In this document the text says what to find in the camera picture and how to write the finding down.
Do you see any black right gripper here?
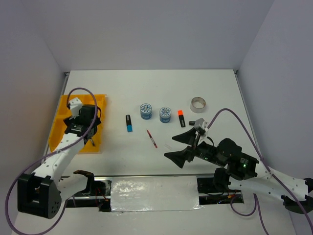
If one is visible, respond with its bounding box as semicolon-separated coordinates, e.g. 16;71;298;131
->
162;127;225;167

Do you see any red gel pen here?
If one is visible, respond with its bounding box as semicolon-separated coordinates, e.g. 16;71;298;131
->
146;129;158;148

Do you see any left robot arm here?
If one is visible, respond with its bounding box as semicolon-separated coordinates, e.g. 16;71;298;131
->
17;104;101;219

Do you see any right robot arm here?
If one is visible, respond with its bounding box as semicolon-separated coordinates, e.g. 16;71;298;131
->
164;128;313;214

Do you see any yellow compartment tray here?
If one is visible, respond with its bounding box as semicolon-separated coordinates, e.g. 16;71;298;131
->
48;94;106;154

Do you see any orange capped black highlighter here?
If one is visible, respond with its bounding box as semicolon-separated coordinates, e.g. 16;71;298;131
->
178;110;186;128

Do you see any blue round jar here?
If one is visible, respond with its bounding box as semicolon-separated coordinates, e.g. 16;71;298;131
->
159;107;172;123
139;103;152;120

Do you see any white tape roll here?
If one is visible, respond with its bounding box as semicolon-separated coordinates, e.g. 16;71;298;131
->
190;97;206;114

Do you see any blue capped black highlighter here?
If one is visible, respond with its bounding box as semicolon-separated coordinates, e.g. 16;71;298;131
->
125;115;133;132

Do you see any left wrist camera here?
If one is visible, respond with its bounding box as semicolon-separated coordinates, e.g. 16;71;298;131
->
67;97;83;118

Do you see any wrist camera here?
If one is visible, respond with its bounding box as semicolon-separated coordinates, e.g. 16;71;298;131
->
194;118;208;138
67;97;83;118

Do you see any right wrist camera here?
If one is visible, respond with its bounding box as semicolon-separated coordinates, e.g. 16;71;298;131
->
194;118;208;138

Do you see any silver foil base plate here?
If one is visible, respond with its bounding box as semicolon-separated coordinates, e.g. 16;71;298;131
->
111;176;201;212

